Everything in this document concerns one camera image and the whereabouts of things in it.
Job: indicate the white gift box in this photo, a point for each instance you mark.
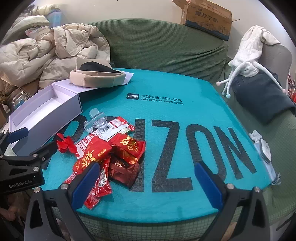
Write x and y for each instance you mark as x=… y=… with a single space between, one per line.
x=52 y=108

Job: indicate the teal POIZON bubble mailer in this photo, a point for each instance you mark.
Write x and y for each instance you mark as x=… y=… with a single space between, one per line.
x=183 y=120

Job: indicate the long red white snack packet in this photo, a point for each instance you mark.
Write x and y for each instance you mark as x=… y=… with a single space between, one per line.
x=114 y=126

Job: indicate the clear plastic jar blue label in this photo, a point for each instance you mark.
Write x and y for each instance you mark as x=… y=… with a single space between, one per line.
x=18 y=100

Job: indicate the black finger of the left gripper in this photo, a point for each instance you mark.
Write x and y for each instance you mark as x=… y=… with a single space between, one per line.
x=45 y=152

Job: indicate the Heinz ketchup sachet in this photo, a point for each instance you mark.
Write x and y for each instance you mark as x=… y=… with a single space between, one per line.
x=93 y=197
x=102 y=185

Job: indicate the white tissue and plastic pack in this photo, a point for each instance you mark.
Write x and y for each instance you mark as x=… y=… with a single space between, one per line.
x=263 y=149

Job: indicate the cardboard box on sofa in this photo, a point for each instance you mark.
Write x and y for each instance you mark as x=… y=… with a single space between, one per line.
x=206 y=16

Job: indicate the dark red Kisses packet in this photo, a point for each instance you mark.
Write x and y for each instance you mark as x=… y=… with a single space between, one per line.
x=121 y=171

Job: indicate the dark blue folded garment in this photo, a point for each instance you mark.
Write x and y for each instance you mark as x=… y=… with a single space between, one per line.
x=261 y=97

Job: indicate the red gold candy packet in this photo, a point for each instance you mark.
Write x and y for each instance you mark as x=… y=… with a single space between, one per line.
x=96 y=151
x=127 y=148

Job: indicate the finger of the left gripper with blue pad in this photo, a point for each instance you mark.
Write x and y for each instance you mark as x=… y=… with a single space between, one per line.
x=11 y=137

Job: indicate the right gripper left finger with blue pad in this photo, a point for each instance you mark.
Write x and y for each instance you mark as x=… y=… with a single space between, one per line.
x=80 y=187

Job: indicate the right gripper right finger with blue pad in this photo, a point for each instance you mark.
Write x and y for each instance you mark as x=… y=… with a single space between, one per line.
x=217 y=192

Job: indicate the clear plastic clip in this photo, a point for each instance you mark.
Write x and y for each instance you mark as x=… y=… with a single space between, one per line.
x=98 y=121

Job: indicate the beige puffer jacket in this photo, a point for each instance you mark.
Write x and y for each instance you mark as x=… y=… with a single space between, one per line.
x=53 y=57

